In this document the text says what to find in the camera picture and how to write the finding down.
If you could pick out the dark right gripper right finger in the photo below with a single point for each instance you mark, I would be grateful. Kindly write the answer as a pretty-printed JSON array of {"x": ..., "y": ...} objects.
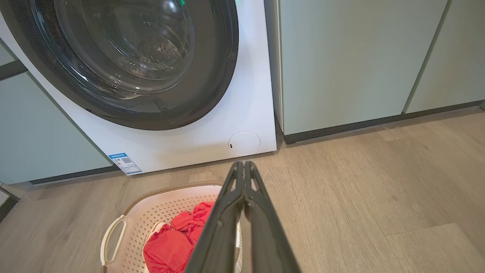
[{"x": 269, "y": 246}]

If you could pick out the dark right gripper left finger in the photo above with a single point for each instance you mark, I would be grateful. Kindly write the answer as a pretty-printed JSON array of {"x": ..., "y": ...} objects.
[{"x": 216, "y": 242}]

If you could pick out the white perforated laundry basket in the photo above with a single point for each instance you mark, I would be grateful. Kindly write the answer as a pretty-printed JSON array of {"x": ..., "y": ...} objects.
[{"x": 151, "y": 208}]

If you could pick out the red mesh garment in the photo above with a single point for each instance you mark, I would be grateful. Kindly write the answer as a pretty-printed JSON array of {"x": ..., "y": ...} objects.
[{"x": 170, "y": 250}]

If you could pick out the white front-load washing machine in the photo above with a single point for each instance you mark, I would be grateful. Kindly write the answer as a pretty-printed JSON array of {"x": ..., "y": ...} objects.
[{"x": 189, "y": 148}]

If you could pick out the round white filter cover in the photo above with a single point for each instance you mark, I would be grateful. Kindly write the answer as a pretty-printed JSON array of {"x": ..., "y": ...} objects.
[{"x": 244, "y": 143}]

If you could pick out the blue white energy label sticker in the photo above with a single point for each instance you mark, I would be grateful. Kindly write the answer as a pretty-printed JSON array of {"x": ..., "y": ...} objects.
[{"x": 125, "y": 163}]

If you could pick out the black round washer door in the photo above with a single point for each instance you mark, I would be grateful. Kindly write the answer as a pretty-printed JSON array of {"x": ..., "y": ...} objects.
[{"x": 212, "y": 76}]

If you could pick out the pale green cabinet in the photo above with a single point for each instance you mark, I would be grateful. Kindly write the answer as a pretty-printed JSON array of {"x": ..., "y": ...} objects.
[
  {"x": 38, "y": 144},
  {"x": 348, "y": 60},
  {"x": 4, "y": 56},
  {"x": 451, "y": 57}
]

